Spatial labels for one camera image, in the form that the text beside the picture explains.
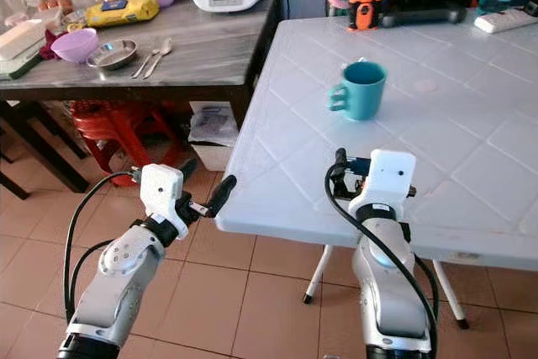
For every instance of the white folding table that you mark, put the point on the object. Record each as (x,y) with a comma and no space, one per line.
(454,140)

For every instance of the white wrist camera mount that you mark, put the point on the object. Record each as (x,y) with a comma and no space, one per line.
(161,191)
(387,176)

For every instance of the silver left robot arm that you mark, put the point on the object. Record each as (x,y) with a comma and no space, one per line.
(118,292)

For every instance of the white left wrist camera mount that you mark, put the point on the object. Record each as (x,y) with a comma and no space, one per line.
(161,191)

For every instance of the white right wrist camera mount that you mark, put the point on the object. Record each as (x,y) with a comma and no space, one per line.
(387,176)

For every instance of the orange and black tool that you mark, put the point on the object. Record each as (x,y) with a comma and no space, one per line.
(364,13)

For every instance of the long black device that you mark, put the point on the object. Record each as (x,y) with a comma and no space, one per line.
(429,16)

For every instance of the teal ceramic mug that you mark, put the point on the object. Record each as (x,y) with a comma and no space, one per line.
(363,94)

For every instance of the white storage box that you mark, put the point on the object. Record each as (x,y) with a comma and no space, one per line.
(218,157)

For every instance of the dark wood table grey top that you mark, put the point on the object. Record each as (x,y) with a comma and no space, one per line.
(210,48)

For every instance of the round steel plate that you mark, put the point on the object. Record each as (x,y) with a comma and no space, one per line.
(111,56)

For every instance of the red plastic stool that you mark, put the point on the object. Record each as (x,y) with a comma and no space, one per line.
(113,124)

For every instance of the yellow kitchen cloth package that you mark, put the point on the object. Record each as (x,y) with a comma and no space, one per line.
(122,13)

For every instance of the white remote control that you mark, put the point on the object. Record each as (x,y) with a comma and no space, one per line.
(504,21)

